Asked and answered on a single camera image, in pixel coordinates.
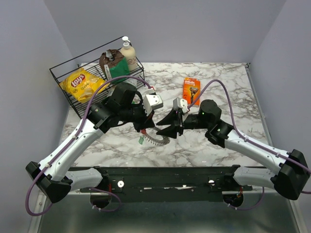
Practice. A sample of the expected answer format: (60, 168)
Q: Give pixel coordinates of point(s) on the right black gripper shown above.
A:
(173, 118)

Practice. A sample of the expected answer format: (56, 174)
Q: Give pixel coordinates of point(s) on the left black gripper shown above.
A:
(148, 124)

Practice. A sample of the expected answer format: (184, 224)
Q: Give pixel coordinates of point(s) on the green key tag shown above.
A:
(141, 140)

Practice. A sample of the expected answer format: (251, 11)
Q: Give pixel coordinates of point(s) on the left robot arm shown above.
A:
(52, 175)

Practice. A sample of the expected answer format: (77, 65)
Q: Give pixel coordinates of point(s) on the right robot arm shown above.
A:
(285, 172)

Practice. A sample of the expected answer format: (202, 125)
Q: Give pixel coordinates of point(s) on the orange Gillette razor box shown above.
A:
(191, 90)

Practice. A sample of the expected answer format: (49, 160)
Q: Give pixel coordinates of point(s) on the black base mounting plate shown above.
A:
(167, 184)

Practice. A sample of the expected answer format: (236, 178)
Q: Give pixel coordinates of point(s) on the brown and green bag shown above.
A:
(113, 64)

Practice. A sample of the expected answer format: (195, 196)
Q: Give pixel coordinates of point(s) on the cream pump lotion bottle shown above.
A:
(129, 53)

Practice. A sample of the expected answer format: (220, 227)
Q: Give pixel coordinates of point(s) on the yellow Lays chips bag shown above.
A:
(81, 84)

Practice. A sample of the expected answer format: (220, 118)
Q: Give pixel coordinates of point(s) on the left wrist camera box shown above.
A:
(151, 103)

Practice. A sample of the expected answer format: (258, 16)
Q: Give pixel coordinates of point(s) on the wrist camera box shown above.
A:
(151, 103)
(180, 104)

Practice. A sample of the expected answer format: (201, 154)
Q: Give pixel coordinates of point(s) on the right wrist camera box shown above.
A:
(180, 104)

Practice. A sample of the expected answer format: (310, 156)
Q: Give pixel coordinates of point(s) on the black wire basket rack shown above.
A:
(90, 62)

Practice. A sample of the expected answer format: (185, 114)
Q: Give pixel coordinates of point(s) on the aluminium rail frame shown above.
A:
(259, 210)

